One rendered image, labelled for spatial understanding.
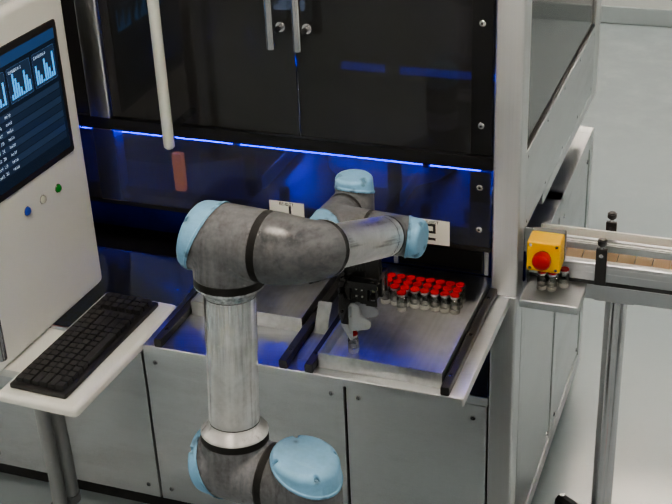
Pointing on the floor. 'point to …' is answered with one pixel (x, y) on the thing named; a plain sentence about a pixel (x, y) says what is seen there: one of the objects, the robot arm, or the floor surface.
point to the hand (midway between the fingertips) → (350, 330)
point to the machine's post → (508, 239)
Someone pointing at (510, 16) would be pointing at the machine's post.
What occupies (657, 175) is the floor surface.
